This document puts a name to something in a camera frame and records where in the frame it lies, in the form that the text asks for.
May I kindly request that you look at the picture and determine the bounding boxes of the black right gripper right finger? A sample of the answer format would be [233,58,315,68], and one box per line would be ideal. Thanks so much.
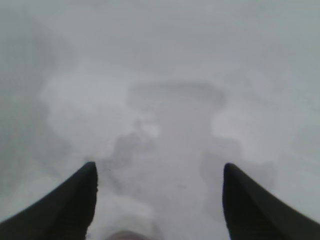
[223,162,320,240]

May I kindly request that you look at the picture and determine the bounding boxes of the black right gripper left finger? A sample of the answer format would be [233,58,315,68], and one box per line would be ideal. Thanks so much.
[0,161,98,240]

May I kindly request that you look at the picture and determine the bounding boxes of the pink peach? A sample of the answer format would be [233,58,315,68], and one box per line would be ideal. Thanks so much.
[106,229,153,240]

